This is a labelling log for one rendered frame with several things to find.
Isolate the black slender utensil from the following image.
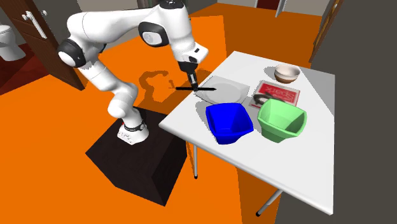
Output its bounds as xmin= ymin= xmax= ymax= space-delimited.
xmin=175 ymin=87 xmax=217 ymax=92

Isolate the grey square plate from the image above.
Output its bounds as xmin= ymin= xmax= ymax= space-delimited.
xmin=195 ymin=75 xmax=251 ymax=106

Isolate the blue square bowl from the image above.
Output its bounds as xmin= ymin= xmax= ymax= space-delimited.
xmin=205 ymin=102 xmax=254 ymax=146

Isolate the red magazine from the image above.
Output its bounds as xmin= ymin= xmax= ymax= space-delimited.
xmin=248 ymin=80 xmax=302 ymax=109

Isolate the brown and white round bowl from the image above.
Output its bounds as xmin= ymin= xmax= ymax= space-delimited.
xmin=274 ymin=64 xmax=302 ymax=85

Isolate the green square bowl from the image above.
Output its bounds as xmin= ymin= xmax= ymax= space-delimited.
xmin=256 ymin=97 xmax=309 ymax=144

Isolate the dark robot stand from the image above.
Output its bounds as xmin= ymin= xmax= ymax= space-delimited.
xmin=85 ymin=106 xmax=189 ymax=207

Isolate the white table with metal legs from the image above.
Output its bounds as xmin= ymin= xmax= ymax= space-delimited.
xmin=158 ymin=50 xmax=336 ymax=217

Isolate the light brown wooden door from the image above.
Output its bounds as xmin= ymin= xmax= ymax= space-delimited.
xmin=308 ymin=0 xmax=345 ymax=64

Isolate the white toilet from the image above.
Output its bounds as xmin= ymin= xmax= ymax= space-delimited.
xmin=0 ymin=24 xmax=27 ymax=62

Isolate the dark brown door with handle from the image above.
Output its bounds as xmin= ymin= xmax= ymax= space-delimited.
xmin=0 ymin=0 xmax=87 ymax=92

